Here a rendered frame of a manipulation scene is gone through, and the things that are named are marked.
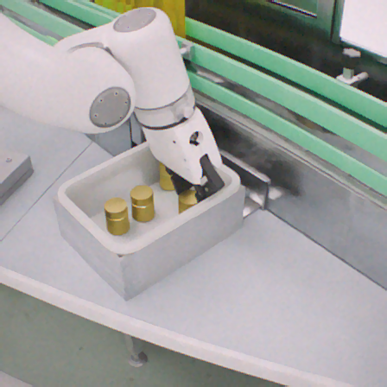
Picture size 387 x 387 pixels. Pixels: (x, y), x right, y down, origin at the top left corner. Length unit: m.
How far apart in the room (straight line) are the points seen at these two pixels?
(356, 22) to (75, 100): 0.49
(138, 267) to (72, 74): 0.30
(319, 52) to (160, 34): 0.44
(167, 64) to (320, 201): 0.31
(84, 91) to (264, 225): 0.42
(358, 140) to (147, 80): 0.28
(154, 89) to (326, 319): 0.37
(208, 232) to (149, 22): 0.33
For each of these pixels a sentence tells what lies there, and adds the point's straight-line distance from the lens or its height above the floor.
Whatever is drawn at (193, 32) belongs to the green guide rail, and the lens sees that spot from 0.97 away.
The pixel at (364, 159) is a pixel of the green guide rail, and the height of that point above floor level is 0.92.
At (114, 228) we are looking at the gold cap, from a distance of 0.77.
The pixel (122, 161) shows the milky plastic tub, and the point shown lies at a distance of 0.81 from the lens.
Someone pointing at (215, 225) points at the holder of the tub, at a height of 0.79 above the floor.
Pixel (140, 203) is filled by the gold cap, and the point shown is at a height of 0.81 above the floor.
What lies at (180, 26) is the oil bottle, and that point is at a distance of 0.96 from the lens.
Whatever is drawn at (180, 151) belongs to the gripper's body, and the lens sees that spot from 0.65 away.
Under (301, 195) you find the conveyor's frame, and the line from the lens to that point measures 0.78.
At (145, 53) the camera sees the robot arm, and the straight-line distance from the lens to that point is 0.57.
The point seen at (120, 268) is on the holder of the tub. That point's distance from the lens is 0.67.
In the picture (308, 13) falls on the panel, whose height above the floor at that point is 1.01.
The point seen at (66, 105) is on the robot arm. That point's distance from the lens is 0.51.
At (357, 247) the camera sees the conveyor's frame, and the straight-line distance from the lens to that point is 0.76.
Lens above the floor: 1.31
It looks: 39 degrees down
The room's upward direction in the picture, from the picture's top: straight up
